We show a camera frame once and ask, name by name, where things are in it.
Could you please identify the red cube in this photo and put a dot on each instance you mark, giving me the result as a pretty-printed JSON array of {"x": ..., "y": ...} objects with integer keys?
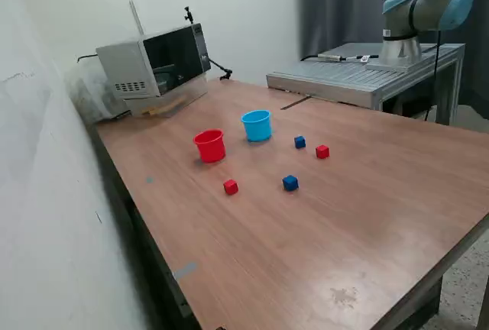
[
  {"x": 322, "y": 152},
  {"x": 230, "y": 187}
]

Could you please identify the small black camera mount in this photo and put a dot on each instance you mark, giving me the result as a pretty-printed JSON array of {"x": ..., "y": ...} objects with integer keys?
[{"x": 187, "y": 15}]

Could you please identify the grey tape mark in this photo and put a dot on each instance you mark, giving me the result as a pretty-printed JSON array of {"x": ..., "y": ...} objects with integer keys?
[{"x": 149, "y": 180}]

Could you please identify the blue cube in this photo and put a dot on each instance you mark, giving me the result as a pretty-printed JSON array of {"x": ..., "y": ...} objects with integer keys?
[
  {"x": 290, "y": 183},
  {"x": 300, "y": 142}
]

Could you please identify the white tag with red mark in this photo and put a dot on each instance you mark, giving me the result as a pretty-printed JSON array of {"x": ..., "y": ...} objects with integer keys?
[{"x": 365, "y": 59}]

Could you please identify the clear plastic bag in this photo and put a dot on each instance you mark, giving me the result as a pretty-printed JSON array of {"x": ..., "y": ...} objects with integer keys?
[{"x": 88, "y": 93}]

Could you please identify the grey tape strip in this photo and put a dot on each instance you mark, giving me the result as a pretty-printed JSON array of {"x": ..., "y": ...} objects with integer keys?
[{"x": 185, "y": 270}]

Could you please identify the red plastic cup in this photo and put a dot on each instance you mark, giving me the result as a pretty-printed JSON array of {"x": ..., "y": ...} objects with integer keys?
[{"x": 210, "y": 150}]

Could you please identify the silver microwave oven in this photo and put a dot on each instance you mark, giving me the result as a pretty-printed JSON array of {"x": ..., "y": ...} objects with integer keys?
[{"x": 126, "y": 62}]

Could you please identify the aluminium robot base table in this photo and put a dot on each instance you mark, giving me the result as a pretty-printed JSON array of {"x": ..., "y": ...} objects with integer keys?
[{"x": 344, "y": 74}]

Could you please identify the blue plastic cup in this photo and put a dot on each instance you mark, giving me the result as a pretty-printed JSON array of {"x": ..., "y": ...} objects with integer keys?
[{"x": 258, "y": 129}]

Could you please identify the dark grey curtain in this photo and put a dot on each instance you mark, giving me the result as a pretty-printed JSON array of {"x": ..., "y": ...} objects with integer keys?
[{"x": 328, "y": 1}]

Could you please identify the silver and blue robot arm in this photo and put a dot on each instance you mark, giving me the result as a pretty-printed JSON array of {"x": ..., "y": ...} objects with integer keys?
[{"x": 420, "y": 13}]

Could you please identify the thin metal rod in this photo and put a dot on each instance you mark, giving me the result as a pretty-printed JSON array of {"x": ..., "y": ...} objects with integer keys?
[{"x": 135, "y": 17}]

